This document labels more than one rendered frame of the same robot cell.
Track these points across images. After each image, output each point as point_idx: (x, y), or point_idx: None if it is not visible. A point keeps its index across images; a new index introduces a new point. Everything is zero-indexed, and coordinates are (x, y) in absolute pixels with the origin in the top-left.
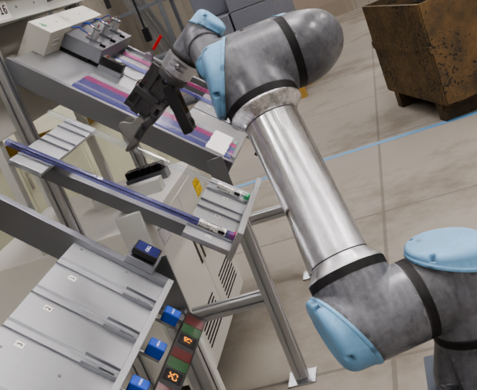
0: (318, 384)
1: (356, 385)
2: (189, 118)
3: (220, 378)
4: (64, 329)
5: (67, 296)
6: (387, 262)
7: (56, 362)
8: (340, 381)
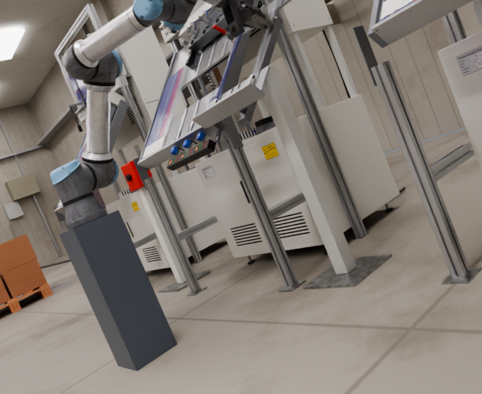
0: (435, 285)
1: (398, 306)
2: (230, 26)
3: (313, 191)
4: (187, 119)
5: (199, 108)
6: (83, 161)
7: (178, 128)
8: (419, 297)
